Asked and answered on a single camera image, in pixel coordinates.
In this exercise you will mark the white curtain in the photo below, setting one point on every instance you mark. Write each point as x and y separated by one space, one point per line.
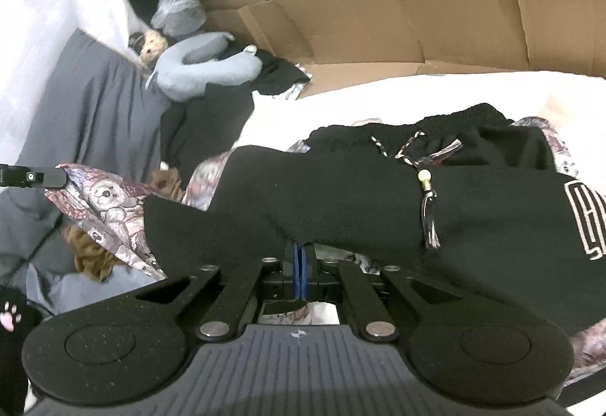
42 18

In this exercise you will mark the cream bear print blanket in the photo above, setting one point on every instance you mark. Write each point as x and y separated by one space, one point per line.
360 103

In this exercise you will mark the bear print patterned garment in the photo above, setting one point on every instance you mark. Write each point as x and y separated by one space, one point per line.
104 208

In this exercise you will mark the grey plastic bag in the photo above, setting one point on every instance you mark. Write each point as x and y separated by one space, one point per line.
177 11

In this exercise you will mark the grey neck pillow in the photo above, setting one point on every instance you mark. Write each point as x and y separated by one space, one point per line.
189 75

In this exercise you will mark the black paw print cloth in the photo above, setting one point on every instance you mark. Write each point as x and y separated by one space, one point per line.
14 349

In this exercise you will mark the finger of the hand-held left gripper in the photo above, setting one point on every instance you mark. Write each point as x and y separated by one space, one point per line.
28 175

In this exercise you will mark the small plush doll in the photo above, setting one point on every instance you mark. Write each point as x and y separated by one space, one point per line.
151 48

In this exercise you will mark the pastel print cloth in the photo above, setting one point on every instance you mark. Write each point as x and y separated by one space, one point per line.
296 89

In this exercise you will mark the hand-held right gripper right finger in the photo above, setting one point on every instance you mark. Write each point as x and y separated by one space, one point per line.
310 274

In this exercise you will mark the brown cardboard sheet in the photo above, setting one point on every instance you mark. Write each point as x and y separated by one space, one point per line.
426 9

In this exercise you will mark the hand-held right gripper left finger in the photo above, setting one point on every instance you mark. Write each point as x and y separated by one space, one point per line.
297 274

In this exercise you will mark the light blue jeans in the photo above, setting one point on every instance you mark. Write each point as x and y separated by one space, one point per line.
61 288

